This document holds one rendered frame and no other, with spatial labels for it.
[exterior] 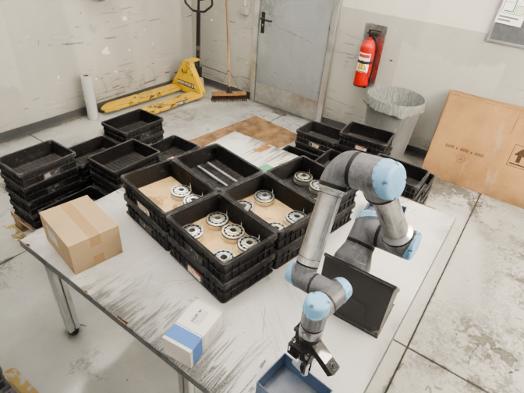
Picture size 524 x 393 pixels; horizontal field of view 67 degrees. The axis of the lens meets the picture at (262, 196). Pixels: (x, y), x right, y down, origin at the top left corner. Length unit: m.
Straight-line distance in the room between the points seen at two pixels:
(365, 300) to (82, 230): 1.19
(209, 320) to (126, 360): 0.98
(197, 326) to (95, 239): 0.61
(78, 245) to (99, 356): 0.85
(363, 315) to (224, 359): 0.55
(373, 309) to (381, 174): 0.60
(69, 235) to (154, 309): 0.48
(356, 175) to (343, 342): 0.70
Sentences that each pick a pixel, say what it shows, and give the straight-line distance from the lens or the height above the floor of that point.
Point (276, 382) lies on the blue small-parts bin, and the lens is 1.51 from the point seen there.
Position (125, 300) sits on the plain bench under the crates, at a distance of 1.75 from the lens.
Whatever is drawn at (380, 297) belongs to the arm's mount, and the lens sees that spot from 1.55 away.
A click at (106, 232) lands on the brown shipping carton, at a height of 0.85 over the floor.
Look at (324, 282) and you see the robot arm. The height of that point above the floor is 1.08.
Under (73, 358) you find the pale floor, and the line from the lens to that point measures 2.52.
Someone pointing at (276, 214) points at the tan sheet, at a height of 0.83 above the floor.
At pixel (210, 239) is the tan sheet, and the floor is 0.83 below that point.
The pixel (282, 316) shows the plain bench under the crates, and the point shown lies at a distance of 1.67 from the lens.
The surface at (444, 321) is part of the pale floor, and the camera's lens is 2.88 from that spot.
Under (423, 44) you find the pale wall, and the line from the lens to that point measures 4.40.
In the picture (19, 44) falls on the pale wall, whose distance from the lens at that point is 4.62.
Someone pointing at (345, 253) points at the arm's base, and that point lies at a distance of 1.59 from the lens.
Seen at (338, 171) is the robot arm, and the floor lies 1.38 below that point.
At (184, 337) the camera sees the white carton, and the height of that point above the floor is 0.79.
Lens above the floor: 2.00
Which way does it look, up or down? 35 degrees down
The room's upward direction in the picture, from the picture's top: 5 degrees clockwise
